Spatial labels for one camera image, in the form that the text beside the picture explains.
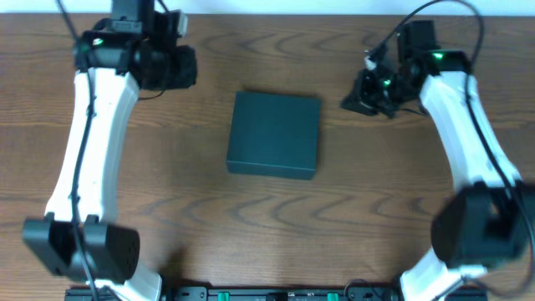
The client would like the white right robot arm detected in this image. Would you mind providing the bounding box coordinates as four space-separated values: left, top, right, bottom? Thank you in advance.
342 48 534 300

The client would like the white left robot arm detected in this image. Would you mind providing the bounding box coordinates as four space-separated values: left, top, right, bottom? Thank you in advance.
23 29 197 300

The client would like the black gift box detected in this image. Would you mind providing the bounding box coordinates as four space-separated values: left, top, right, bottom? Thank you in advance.
226 91 321 180

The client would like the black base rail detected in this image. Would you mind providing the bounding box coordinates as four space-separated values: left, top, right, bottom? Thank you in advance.
64 280 488 301

